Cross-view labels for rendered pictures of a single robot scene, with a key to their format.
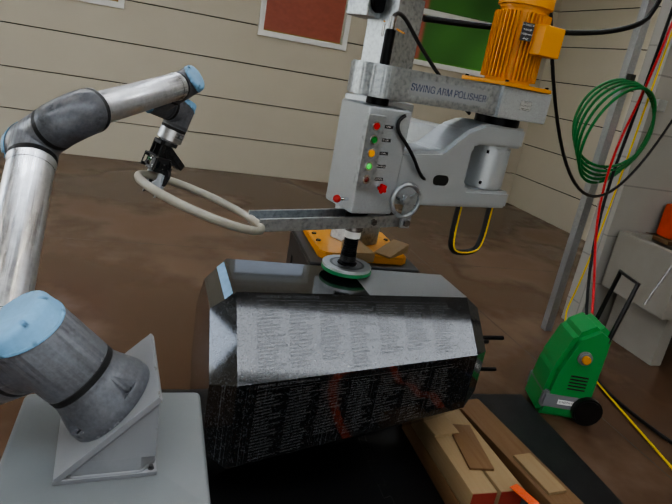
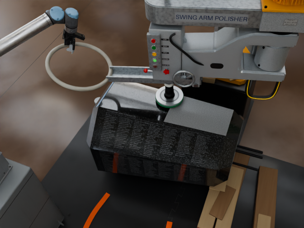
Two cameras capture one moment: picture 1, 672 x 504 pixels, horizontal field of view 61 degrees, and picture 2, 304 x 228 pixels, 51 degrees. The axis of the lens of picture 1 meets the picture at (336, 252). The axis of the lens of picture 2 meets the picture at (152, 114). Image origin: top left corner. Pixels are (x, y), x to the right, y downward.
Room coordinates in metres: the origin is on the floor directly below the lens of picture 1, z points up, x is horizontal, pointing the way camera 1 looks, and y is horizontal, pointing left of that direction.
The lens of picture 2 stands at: (1.03, -1.17, 2.69)
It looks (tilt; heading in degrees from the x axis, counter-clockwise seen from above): 50 degrees down; 46
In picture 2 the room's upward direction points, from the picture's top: 5 degrees counter-clockwise
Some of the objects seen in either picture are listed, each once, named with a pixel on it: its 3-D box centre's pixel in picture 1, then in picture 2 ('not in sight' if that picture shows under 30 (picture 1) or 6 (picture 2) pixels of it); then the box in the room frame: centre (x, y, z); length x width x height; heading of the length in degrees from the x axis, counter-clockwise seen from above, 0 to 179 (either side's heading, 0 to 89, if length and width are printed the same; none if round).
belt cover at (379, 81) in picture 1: (448, 96); (227, 10); (2.51, -0.35, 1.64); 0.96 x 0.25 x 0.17; 123
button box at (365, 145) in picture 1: (369, 152); (154, 52); (2.19, -0.06, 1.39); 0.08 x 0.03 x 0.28; 123
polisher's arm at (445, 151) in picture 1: (441, 170); (228, 54); (2.52, -0.39, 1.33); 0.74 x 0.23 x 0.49; 123
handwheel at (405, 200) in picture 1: (400, 198); (184, 75); (2.29, -0.22, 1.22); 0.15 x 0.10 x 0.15; 123
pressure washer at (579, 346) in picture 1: (579, 342); not in sight; (3.02, -1.46, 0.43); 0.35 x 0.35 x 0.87; 2
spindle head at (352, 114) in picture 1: (382, 161); (180, 49); (2.36, -0.12, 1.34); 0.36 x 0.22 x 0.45; 123
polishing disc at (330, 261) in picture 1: (346, 264); (169, 95); (2.32, -0.06, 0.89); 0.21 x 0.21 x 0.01
